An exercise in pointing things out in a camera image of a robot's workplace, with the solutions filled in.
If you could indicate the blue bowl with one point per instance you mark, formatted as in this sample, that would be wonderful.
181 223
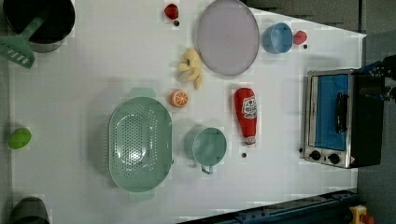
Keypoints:
277 38

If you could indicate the black pot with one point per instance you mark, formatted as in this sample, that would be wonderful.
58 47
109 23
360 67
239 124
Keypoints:
49 21

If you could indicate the red ketchup bottle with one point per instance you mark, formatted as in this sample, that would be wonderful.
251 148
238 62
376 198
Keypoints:
246 112

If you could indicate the large grey round plate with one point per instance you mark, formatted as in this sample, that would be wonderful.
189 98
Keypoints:
228 37

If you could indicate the red strawberry toy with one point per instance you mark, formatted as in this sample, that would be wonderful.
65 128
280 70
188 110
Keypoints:
299 38

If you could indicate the orange half slice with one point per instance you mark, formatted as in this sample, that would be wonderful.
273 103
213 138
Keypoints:
179 99

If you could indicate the green spatula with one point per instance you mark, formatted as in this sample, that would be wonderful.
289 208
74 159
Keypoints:
17 48

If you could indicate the grey cylinder container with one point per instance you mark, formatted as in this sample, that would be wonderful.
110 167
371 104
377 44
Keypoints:
31 210

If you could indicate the green lime toy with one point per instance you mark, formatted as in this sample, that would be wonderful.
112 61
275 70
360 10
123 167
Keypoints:
20 138

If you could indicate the green metal cup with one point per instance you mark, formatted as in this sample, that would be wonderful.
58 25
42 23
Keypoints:
205 145

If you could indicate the yellow red emergency button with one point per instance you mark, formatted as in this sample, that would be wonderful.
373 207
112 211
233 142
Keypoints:
360 216

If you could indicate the peeled banana toy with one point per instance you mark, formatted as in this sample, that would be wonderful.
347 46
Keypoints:
191 68

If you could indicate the small red green strawberry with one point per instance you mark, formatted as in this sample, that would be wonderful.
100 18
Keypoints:
171 11

